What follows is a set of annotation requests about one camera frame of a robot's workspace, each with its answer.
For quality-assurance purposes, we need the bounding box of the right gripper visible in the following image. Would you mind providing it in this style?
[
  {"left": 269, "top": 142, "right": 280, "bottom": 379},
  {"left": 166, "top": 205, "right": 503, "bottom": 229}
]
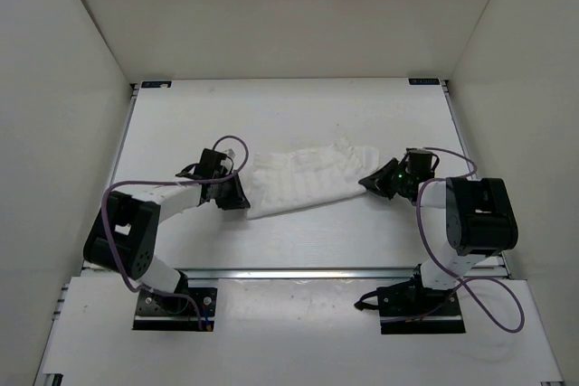
[{"left": 359, "top": 157, "right": 413, "bottom": 200}]

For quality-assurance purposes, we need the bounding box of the white pleated skirt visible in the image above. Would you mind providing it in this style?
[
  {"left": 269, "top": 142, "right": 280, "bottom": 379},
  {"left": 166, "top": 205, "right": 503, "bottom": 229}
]
[{"left": 242, "top": 137, "right": 380, "bottom": 220}]

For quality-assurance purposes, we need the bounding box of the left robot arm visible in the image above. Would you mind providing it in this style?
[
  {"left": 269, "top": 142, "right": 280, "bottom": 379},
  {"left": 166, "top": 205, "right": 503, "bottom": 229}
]
[{"left": 83, "top": 148, "right": 251, "bottom": 314}]

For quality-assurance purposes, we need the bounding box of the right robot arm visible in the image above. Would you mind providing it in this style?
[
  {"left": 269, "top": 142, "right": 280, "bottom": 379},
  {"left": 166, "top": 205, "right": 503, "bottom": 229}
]
[{"left": 358, "top": 146, "right": 518, "bottom": 315}]

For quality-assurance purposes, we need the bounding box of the right blue corner label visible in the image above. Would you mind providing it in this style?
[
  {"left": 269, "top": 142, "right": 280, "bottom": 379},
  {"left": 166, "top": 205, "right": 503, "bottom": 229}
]
[{"left": 408, "top": 78, "right": 440, "bottom": 86}]

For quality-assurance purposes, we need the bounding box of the blue corner label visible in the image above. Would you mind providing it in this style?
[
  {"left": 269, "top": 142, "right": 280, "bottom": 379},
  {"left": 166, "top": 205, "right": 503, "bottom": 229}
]
[
  {"left": 408, "top": 78, "right": 440, "bottom": 86},
  {"left": 140, "top": 80, "right": 172, "bottom": 89}
]

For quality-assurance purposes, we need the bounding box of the left blue corner label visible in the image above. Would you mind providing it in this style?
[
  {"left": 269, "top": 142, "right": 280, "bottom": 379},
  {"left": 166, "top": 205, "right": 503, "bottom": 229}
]
[{"left": 140, "top": 80, "right": 172, "bottom": 89}]

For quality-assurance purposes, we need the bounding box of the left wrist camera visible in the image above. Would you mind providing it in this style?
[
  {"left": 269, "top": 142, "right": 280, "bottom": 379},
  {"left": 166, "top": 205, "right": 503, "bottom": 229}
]
[{"left": 223, "top": 148, "right": 236, "bottom": 160}]

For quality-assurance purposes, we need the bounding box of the aluminium front table rail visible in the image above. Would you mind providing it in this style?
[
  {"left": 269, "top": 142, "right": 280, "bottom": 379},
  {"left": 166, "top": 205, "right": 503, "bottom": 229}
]
[{"left": 81, "top": 268, "right": 510, "bottom": 281}]

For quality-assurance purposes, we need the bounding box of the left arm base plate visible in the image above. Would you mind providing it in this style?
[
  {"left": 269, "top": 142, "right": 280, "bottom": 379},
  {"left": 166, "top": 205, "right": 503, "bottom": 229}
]
[{"left": 132, "top": 282, "right": 218, "bottom": 333}]

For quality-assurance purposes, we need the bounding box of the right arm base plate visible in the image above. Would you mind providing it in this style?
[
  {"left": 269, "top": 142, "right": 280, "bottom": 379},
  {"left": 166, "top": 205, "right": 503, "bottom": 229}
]
[{"left": 354, "top": 278, "right": 466, "bottom": 335}]

